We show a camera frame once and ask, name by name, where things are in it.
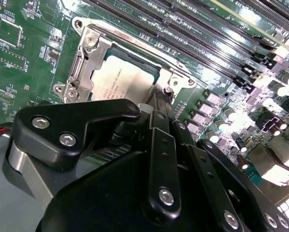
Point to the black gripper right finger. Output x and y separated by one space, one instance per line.
207 177

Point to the silver square CPU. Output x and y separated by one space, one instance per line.
125 82

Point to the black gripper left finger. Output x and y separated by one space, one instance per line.
50 134

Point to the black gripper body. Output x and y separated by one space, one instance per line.
98 200

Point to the metal socket cover frame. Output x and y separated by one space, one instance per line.
95 62

